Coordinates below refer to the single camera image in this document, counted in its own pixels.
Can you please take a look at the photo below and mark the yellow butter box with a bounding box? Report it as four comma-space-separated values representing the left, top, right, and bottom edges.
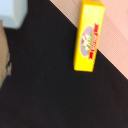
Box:
73, 0, 105, 72

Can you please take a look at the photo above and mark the light blue milk carton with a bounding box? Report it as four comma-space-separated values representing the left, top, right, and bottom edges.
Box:
0, 0, 28, 29

